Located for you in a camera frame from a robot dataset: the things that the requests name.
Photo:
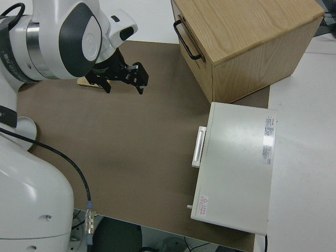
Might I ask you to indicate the brown table mat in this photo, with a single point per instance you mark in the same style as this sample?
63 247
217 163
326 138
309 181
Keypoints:
131 144

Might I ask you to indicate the wooden drawer cabinet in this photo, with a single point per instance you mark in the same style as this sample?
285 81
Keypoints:
249 26

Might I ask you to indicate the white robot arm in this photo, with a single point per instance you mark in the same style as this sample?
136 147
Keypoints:
31 197

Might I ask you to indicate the white toaster oven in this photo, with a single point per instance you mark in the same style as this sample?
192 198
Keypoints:
236 170

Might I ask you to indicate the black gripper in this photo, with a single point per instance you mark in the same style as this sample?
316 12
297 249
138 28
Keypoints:
110 67

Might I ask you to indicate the black round object under table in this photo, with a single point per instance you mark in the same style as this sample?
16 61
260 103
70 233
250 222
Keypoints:
118 236

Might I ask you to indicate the gray plate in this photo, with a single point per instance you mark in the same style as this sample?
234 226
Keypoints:
27 131

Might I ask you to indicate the wooden mug tree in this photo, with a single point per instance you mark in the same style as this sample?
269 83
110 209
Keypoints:
84 82

